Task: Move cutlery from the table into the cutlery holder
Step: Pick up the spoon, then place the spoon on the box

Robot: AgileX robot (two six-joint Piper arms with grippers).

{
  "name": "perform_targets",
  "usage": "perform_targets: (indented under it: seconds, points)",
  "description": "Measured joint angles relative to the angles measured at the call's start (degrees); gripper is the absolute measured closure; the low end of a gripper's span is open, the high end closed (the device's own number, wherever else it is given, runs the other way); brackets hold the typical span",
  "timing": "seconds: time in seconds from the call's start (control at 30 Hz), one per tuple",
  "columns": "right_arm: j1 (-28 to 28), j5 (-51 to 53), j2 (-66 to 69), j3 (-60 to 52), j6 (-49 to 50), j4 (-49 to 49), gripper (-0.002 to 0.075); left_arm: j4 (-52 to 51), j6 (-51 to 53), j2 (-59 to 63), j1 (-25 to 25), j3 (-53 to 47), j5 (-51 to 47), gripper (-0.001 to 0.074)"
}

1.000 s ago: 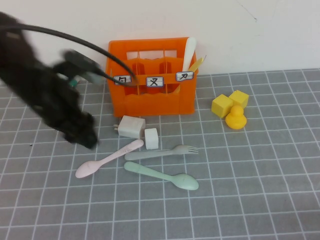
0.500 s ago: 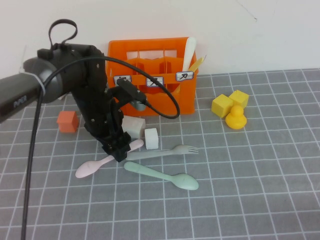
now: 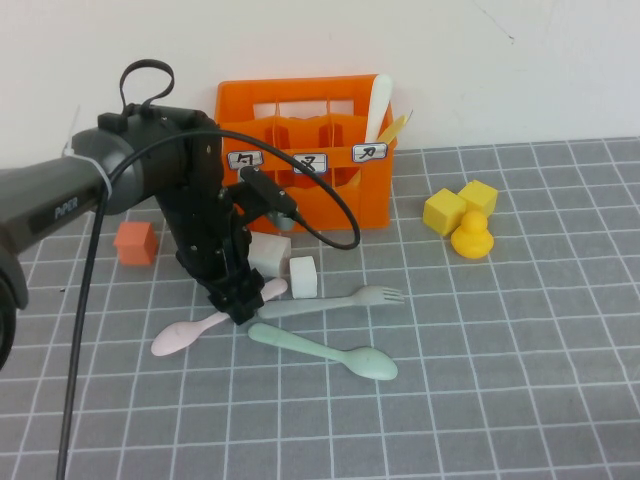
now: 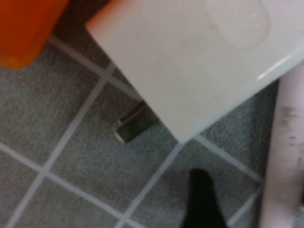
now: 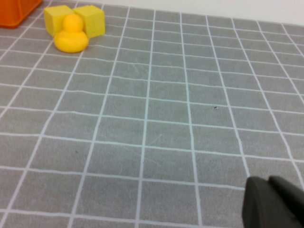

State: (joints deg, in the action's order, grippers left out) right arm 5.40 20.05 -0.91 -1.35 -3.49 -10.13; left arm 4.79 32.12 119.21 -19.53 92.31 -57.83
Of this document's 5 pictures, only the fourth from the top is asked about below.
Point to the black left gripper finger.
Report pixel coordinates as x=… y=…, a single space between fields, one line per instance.
x=202 y=204

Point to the pink plastic spoon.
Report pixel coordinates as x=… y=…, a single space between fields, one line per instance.
x=282 y=154

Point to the orange plastic cutlery holder crate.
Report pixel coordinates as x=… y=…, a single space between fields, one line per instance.
x=26 y=31

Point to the white charger plug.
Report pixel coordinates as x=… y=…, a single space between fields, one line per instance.
x=178 y=66

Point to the grey grid tablecloth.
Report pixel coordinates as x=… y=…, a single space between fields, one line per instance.
x=71 y=142

